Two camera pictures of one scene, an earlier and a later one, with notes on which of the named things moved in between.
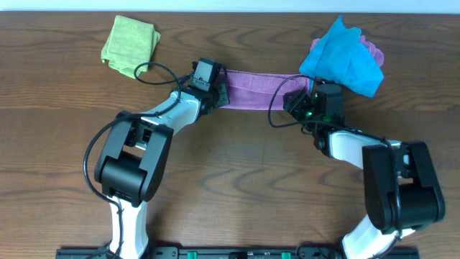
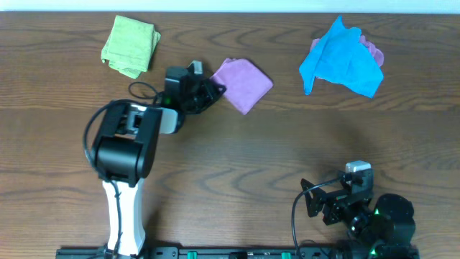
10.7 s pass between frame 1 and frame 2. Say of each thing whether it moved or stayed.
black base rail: stayed
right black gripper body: moved
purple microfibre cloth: moved
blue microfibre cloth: stayed
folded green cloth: stayed
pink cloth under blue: stayed
